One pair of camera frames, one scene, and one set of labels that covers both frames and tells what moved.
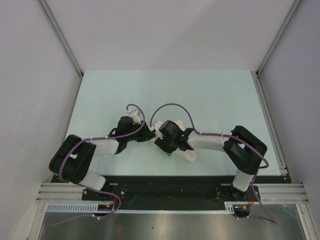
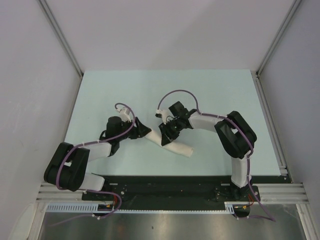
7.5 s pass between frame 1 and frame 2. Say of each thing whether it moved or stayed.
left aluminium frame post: stayed
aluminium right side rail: stayed
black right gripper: moved
